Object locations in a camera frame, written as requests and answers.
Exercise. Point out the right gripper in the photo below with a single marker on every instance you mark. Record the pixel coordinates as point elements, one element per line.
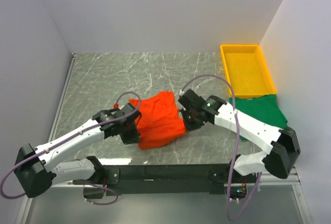
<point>190,127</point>

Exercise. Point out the orange t shirt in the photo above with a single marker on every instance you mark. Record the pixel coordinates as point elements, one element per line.
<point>160,123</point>

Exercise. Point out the black base beam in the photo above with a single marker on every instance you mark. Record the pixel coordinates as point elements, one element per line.
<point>141,179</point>

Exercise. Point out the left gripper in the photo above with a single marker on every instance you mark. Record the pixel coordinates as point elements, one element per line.
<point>133,138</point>

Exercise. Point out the folded green t shirt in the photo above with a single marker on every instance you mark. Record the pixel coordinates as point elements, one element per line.
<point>264,109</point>

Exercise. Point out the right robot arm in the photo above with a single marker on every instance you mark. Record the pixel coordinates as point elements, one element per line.
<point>279,147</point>

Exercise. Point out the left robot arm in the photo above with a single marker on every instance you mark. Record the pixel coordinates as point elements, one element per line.
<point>43,166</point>

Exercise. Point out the yellow plastic bin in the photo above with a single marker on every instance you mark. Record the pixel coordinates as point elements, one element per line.
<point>246,70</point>

